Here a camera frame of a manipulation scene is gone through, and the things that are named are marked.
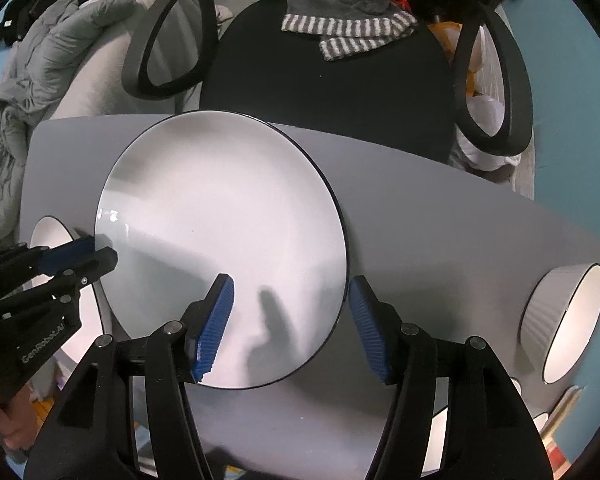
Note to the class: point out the black cloth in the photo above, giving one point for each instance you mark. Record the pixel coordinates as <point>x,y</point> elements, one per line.
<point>20,15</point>

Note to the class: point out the person's left forearm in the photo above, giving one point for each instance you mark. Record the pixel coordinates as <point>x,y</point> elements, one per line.
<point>5,425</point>

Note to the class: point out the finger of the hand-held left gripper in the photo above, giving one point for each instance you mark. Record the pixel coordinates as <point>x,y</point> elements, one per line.
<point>97,262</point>
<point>70,252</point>

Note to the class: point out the black office chair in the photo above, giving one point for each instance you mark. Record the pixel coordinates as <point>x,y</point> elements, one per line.
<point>330,100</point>

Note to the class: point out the orange snack bag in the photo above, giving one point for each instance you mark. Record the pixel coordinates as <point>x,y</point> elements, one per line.
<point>442,27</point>

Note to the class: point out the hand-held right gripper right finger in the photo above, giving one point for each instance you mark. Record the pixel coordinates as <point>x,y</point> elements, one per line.
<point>367,325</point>

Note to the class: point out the printed cardboard box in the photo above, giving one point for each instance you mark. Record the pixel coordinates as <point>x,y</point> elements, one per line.
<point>562,410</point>

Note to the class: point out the grey puffer jacket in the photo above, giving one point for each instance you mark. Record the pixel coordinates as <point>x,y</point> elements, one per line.
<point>45,50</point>

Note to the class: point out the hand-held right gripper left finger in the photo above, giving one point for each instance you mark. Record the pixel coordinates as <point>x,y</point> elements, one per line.
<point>217,320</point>

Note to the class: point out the white plastic bag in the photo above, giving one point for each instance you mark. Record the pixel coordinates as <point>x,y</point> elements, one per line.
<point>485,110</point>

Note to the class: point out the white bowl with black rim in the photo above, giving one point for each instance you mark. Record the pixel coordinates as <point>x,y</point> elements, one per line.
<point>540,320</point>

